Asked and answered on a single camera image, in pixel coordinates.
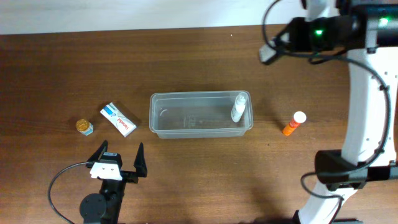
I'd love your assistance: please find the white Panadol box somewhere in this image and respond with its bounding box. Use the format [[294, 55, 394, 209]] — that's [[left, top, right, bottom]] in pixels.
[[100, 103, 137, 137]]

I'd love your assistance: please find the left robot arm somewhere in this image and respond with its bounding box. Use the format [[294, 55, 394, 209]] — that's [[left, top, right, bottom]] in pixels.
[[79, 141, 147, 224]]

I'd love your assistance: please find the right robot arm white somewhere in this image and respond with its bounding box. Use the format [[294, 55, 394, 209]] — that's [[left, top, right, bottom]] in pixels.
[[274, 1, 397, 223]]

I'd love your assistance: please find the white spray bottle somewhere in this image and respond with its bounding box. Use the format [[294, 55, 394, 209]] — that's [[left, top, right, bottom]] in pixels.
[[231, 92, 248, 123]]

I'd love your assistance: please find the orange tube white cap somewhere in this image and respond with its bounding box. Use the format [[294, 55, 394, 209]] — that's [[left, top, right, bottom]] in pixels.
[[282, 111, 307, 136]]

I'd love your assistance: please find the clear plastic container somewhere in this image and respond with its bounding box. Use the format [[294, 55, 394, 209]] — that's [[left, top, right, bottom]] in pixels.
[[149, 90, 254, 139]]

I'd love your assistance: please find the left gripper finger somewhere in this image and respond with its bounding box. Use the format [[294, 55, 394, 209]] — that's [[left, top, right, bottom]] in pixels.
[[87, 140, 108, 162], [134, 142, 147, 177]]

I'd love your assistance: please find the dark bottle white cap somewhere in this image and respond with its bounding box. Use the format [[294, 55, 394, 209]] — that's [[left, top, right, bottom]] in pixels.
[[259, 38, 280, 65]]

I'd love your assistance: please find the small gold-lid jar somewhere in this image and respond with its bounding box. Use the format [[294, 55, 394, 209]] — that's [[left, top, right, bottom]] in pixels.
[[75, 119, 93, 136]]

